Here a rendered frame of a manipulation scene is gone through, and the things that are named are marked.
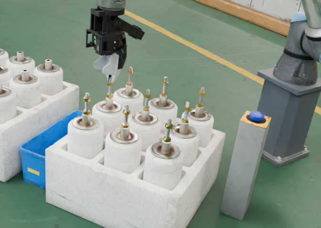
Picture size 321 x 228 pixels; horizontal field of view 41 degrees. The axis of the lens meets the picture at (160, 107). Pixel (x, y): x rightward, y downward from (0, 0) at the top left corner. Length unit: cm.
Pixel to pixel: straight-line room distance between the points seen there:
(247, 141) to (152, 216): 32
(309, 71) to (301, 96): 9
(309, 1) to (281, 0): 208
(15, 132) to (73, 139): 24
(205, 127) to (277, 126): 39
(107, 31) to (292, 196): 79
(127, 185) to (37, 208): 31
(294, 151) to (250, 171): 47
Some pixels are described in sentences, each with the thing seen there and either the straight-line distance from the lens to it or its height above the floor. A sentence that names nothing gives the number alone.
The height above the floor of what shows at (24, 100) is 20.
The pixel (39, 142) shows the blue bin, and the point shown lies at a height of 9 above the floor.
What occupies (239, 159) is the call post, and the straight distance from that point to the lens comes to 120.
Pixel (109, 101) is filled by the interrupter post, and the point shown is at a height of 27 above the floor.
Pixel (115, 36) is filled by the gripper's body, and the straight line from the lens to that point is 113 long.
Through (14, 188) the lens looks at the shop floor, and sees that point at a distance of 135.
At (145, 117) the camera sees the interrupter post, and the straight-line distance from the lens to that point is 119.
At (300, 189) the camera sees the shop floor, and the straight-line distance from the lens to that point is 152.
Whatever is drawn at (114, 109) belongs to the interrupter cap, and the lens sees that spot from 124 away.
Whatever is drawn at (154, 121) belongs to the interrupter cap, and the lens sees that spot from 119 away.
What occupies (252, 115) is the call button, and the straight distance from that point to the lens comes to 115.
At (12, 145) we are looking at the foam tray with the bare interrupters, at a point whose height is 11.
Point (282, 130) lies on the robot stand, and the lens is 156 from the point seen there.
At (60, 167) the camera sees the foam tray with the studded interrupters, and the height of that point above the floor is 14.
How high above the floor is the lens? 82
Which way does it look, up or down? 27 degrees down
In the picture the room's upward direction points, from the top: 7 degrees clockwise
